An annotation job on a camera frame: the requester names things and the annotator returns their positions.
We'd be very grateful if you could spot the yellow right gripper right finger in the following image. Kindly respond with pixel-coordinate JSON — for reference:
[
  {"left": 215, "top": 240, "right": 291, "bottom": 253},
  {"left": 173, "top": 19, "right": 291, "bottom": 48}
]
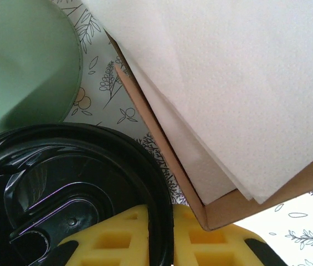
[{"left": 173, "top": 205, "right": 288, "bottom": 266}]

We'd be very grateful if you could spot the stack of white napkins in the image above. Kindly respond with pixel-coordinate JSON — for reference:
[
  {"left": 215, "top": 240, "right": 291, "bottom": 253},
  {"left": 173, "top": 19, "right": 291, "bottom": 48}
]
[{"left": 83, "top": 0, "right": 313, "bottom": 205}]

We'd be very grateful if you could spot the floral patterned table cover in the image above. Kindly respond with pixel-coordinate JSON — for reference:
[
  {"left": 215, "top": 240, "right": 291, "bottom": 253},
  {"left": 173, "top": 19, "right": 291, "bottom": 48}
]
[{"left": 50, "top": 0, "right": 313, "bottom": 266}]

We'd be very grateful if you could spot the black plastic cup lid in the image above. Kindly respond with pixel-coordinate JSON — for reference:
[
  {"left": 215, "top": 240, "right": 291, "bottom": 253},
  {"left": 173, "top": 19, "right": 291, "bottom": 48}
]
[{"left": 0, "top": 124, "right": 175, "bottom": 266}]

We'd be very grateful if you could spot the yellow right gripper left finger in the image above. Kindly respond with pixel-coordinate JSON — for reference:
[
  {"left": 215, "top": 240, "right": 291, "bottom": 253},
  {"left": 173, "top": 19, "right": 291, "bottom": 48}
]
[{"left": 58, "top": 204, "right": 150, "bottom": 266}]

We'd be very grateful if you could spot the mint green holder cup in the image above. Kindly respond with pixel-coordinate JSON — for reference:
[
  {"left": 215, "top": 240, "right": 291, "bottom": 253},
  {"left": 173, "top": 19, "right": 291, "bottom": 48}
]
[{"left": 0, "top": 0, "right": 84, "bottom": 145}]

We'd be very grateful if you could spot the brown cardboard tray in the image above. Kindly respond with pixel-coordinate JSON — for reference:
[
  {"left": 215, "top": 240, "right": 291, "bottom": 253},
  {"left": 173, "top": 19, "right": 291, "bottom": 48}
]
[{"left": 105, "top": 29, "right": 313, "bottom": 231}]

